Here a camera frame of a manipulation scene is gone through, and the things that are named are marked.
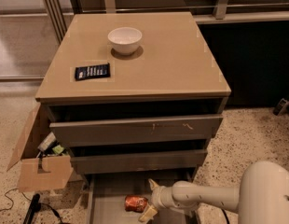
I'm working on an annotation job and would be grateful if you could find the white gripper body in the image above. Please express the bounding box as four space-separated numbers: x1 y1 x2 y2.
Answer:
151 186 177 210

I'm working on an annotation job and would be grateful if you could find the red coke can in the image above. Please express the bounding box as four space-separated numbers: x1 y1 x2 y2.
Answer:
125 195 148 213

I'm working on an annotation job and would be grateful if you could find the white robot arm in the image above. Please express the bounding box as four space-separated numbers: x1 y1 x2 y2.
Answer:
139 161 289 224

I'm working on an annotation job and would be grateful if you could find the middle grey drawer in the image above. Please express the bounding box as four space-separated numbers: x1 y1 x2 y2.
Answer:
71 149 207 175

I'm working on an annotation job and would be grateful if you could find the bottom grey open drawer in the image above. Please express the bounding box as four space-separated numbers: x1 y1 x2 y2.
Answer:
86 170 189 224

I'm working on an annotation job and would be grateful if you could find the top grey drawer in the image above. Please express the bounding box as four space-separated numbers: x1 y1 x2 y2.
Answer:
50 115 223 147

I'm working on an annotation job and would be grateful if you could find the tan drawer cabinet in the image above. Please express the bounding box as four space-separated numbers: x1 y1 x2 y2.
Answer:
34 11 232 185

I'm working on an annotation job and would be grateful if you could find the brown cardboard box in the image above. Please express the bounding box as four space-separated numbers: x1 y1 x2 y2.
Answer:
7 104 74 192

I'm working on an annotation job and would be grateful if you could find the green packet in box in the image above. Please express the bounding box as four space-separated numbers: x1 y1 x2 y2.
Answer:
52 145 64 155

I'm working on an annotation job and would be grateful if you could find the white packet in box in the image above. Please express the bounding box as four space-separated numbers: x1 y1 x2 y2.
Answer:
38 133 56 152

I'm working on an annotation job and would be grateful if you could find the black device on floor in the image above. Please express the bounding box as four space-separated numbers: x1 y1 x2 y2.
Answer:
22 194 41 224

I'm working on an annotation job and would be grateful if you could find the dark blue snack packet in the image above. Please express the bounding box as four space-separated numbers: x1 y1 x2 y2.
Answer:
75 63 111 81

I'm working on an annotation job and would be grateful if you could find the white ceramic bowl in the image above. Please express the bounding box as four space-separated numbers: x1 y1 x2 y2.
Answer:
107 27 143 55

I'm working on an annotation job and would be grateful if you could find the small grey floor object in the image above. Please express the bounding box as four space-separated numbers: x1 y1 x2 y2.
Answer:
273 98 289 116

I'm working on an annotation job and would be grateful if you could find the black cable right floor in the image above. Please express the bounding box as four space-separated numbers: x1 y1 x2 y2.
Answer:
221 208 230 224

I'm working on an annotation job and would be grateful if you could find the thin black wire left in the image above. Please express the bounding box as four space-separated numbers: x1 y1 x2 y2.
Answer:
0 188 32 213

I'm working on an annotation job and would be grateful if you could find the metal window frame railing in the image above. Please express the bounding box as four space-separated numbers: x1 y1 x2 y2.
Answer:
43 0 289 40

